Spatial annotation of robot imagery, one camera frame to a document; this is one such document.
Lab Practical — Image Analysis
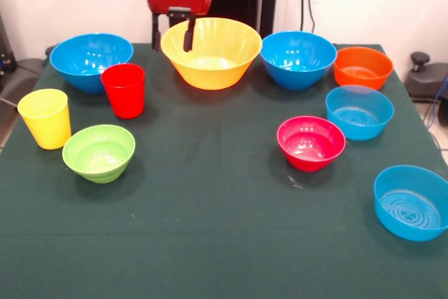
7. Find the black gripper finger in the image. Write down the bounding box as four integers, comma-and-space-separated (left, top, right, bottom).
183, 15, 197, 53
150, 13, 162, 51

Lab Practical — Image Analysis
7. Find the large yellow bowl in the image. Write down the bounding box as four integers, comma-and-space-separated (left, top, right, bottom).
160, 17, 263, 91

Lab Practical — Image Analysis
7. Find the red cup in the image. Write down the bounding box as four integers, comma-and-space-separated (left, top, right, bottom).
100, 63, 146, 120

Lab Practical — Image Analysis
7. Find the large blue bowl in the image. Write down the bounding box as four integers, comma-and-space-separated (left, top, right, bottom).
49, 33, 134, 95
260, 30, 338, 91

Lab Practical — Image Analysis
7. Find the black stand base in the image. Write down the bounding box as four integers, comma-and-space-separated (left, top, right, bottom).
0, 57, 46, 104
405, 51, 448, 104

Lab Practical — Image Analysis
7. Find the yellow cup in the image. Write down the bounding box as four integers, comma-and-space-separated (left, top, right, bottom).
17, 88, 72, 151

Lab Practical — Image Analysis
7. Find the green bowl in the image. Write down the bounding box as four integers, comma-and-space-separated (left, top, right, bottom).
61, 124, 137, 184

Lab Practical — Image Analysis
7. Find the black equipment case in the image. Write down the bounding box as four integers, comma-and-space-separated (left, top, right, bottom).
0, 11, 18, 74

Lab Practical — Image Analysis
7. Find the pink bowl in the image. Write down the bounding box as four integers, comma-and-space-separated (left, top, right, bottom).
276, 116, 347, 173

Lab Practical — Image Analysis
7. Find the dark green tablecloth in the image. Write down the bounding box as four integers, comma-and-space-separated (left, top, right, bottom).
0, 42, 448, 299

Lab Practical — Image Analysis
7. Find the orange bowl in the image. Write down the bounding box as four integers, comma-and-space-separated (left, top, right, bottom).
333, 46, 395, 91

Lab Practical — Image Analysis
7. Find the small blue bowl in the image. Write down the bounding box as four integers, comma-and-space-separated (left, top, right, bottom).
325, 85, 396, 141
373, 165, 448, 242

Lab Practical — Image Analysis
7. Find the blue cable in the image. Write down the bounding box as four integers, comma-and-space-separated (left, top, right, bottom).
423, 78, 448, 132

